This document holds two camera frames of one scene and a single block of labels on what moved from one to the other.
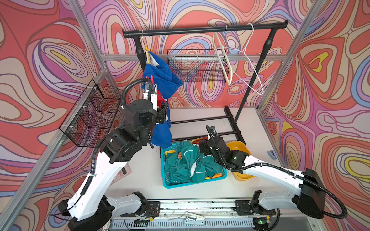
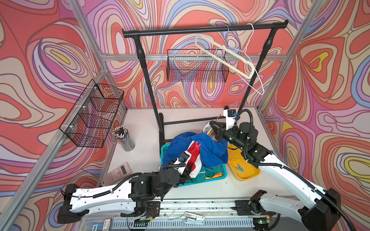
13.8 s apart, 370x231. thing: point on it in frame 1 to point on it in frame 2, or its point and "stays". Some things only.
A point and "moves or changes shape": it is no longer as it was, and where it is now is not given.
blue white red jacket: [161, 74] to [204, 151]
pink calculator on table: [122, 173] stays
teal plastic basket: [168, 185] stays
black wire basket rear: [197, 65] stays
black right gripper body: [204, 147] to [231, 135]
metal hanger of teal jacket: [223, 48] moves or changes shape
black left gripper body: [159, 117] to [183, 179]
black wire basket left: [88, 123] stays
